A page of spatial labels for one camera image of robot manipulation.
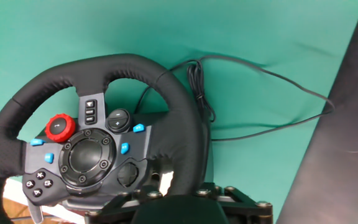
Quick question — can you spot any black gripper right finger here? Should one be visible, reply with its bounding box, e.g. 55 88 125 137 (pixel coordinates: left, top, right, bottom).
193 182 273 224

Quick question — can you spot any thin black wheel cable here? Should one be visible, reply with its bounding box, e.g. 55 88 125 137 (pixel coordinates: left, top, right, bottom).
134 55 336 142

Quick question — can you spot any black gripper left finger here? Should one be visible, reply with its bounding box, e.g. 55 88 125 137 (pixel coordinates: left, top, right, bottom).
84 185 165 224

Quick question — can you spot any green table mat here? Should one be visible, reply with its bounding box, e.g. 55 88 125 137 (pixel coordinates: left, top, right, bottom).
0 0 358 224

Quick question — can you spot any black racing steering wheel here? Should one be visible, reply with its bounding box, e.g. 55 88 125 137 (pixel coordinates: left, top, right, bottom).
0 53 213 224

